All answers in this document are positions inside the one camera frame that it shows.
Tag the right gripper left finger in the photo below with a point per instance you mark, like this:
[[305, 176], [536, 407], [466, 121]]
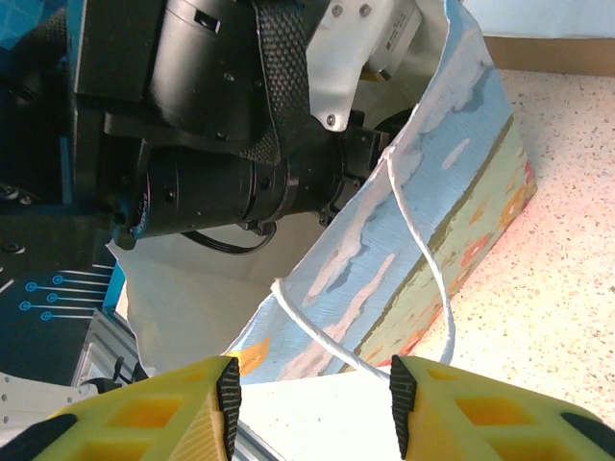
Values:
[[144, 422]]

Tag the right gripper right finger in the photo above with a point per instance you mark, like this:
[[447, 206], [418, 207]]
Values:
[[480, 422]]

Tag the printed paper carrier bag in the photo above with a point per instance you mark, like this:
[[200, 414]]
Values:
[[408, 216]]

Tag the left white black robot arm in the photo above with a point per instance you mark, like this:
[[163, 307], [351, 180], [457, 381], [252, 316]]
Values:
[[29, 398]]

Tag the aluminium side rail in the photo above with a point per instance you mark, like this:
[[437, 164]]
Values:
[[110, 336]]

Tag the long aluminium base rail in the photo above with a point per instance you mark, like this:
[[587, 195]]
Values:
[[254, 446]]

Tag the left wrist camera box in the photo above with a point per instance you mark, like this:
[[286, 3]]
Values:
[[336, 57]]

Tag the blue printed enclosure panel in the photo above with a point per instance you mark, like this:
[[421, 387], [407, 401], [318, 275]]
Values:
[[48, 298]]

